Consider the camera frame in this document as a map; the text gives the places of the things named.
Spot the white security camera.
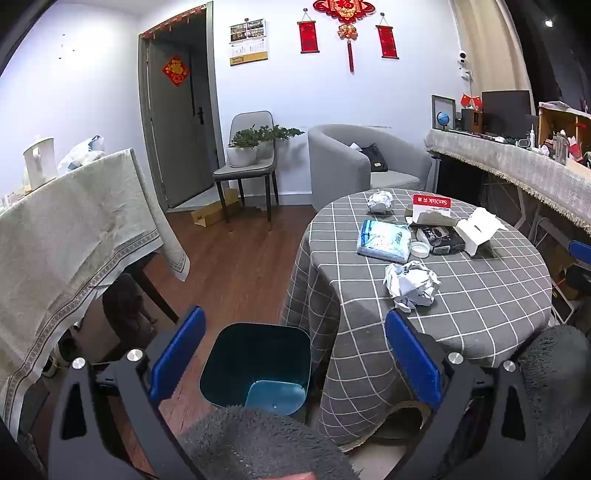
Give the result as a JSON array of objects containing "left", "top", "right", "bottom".
[{"left": 457, "top": 48, "right": 474, "bottom": 82}]

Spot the torn white carton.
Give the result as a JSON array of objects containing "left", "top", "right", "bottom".
[{"left": 454, "top": 207, "right": 509, "bottom": 257}]

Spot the large paper ball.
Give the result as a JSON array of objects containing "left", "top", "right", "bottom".
[{"left": 385, "top": 261, "right": 441, "bottom": 310}]

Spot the person's grey fleece clothing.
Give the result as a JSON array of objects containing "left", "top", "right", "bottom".
[
  {"left": 178, "top": 405, "right": 362, "bottom": 480},
  {"left": 516, "top": 325, "right": 591, "bottom": 467}
]

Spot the small black box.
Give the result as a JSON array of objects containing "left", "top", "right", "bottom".
[{"left": 418, "top": 225, "right": 467, "bottom": 256}]

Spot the black bag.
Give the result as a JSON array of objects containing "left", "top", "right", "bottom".
[{"left": 359, "top": 144, "right": 389, "bottom": 174}]

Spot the wooden shelf box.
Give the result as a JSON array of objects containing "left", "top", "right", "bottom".
[{"left": 537, "top": 101, "right": 591, "bottom": 163}]

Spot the grey door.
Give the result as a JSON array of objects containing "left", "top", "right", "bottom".
[{"left": 147, "top": 9, "right": 219, "bottom": 209}]

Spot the white kettle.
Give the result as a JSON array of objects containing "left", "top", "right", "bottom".
[{"left": 23, "top": 135, "right": 59, "bottom": 190}]

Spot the grey armchair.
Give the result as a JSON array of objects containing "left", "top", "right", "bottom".
[{"left": 307, "top": 124, "right": 435, "bottom": 213}]

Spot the white and blue plastic bag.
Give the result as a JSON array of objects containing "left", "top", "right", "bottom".
[{"left": 58, "top": 135, "right": 106, "bottom": 176}]

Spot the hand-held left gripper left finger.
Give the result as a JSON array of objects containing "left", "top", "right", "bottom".
[{"left": 48, "top": 305, "right": 206, "bottom": 480}]

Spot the grey dining chair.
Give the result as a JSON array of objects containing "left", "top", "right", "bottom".
[{"left": 212, "top": 111, "right": 280, "bottom": 223}]

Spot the small paper ball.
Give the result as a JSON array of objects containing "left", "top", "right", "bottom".
[{"left": 367, "top": 189, "right": 394, "bottom": 214}]

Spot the red diamond door decoration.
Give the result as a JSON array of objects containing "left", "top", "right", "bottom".
[{"left": 161, "top": 56, "right": 190, "bottom": 88}]

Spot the black monitor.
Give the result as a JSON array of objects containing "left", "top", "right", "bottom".
[{"left": 481, "top": 90, "right": 532, "bottom": 135}]

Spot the wall calendar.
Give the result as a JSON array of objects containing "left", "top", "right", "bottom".
[{"left": 229, "top": 19, "right": 270, "bottom": 66}]

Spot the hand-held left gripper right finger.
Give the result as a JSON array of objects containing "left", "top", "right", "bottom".
[{"left": 385, "top": 310, "right": 539, "bottom": 480}]

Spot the beige fringed counter cloth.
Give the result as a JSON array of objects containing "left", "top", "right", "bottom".
[{"left": 425, "top": 128, "right": 591, "bottom": 236}]

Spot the table with beige cloth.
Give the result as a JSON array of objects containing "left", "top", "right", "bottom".
[{"left": 0, "top": 148, "right": 191, "bottom": 439}]

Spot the flat cardboard box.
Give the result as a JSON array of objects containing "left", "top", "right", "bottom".
[{"left": 191, "top": 188, "right": 243, "bottom": 228}]

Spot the potted green plant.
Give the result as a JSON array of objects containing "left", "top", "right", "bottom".
[{"left": 226, "top": 124, "right": 305, "bottom": 168}]

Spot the teal trash bin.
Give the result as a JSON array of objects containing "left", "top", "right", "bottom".
[{"left": 199, "top": 323, "right": 312, "bottom": 422}]

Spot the picture frame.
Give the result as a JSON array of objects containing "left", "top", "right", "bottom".
[{"left": 431, "top": 95, "right": 458, "bottom": 131}]

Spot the dark table leg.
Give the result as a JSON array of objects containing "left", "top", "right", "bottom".
[{"left": 124, "top": 262, "right": 179, "bottom": 325}]

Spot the round table with checked cloth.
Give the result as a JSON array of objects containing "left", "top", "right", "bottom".
[{"left": 281, "top": 188, "right": 553, "bottom": 448}]

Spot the red and white card packaging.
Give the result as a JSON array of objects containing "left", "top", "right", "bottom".
[{"left": 410, "top": 194, "right": 451, "bottom": 223}]

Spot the blue tissue pack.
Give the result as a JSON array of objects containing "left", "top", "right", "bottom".
[{"left": 356, "top": 219, "right": 413, "bottom": 264}]

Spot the red knot wall ornament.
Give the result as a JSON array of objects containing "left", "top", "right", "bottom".
[{"left": 313, "top": 0, "right": 378, "bottom": 73}]

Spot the beige curtain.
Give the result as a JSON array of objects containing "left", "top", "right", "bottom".
[{"left": 454, "top": 0, "right": 533, "bottom": 100}]

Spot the red hanging scroll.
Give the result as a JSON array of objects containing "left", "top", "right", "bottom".
[
  {"left": 376, "top": 24, "right": 400, "bottom": 60},
  {"left": 297, "top": 21, "right": 321, "bottom": 54}
]

